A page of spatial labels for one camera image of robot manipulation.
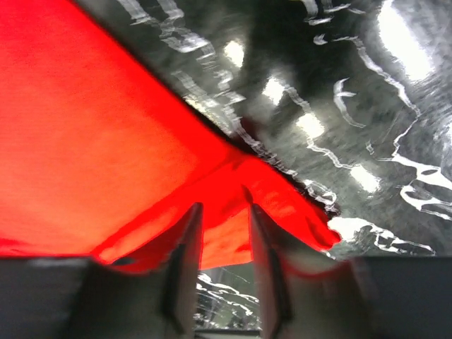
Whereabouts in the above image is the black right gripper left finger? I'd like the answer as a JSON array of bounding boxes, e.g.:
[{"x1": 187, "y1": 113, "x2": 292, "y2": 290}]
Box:
[{"x1": 1, "y1": 203, "x2": 203, "y2": 338}]

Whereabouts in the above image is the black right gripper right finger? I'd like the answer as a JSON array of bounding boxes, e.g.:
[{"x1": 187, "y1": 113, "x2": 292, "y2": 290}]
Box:
[{"x1": 250, "y1": 204, "x2": 451, "y2": 338}]

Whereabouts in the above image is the red t shirt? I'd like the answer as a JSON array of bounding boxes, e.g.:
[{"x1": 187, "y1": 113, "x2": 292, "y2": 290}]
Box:
[{"x1": 1, "y1": 1, "x2": 340, "y2": 269}]

